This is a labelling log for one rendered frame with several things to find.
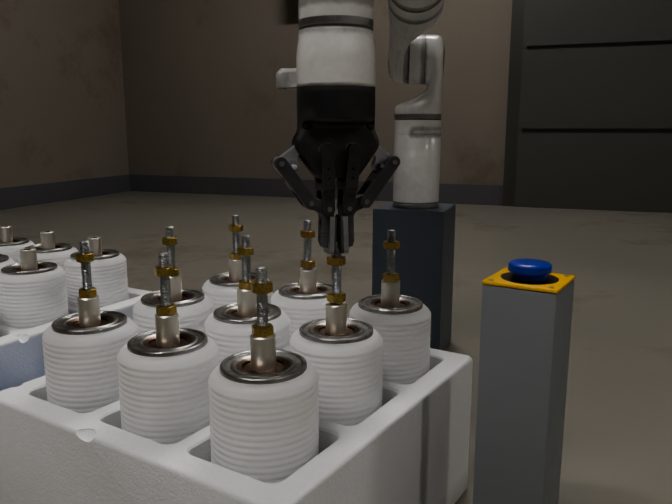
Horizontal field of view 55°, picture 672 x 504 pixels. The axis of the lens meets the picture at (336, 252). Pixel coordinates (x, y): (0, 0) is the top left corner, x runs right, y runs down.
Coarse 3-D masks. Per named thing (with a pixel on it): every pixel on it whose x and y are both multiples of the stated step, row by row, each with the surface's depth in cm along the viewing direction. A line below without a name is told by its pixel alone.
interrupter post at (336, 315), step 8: (328, 304) 65; (344, 304) 65; (328, 312) 65; (336, 312) 64; (344, 312) 65; (328, 320) 65; (336, 320) 64; (344, 320) 65; (328, 328) 65; (336, 328) 64; (344, 328) 65
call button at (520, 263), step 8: (512, 264) 61; (520, 264) 60; (528, 264) 60; (536, 264) 60; (544, 264) 60; (512, 272) 62; (520, 272) 60; (528, 272) 60; (536, 272) 59; (544, 272) 60; (528, 280) 60; (536, 280) 60
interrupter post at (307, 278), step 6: (300, 270) 81; (306, 270) 80; (312, 270) 80; (300, 276) 81; (306, 276) 80; (312, 276) 80; (300, 282) 81; (306, 282) 80; (312, 282) 81; (300, 288) 81; (306, 288) 80; (312, 288) 81
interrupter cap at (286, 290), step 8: (280, 288) 82; (288, 288) 82; (296, 288) 83; (320, 288) 83; (328, 288) 82; (288, 296) 79; (296, 296) 78; (304, 296) 78; (312, 296) 78; (320, 296) 78
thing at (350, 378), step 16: (304, 352) 62; (320, 352) 62; (336, 352) 61; (352, 352) 62; (368, 352) 62; (320, 368) 62; (336, 368) 61; (352, 368) 62; (368, 368) 63; (320, 384) 62; (336, 384) 62; (352, 384) 62; (368, 384) 63; (320, 400) 62; (336, 400) 62; (352, 400) 62; (368, 400) 63; (320, 416) 63; (336, 416) 62; (352, 416) 63; (368, 416) 64
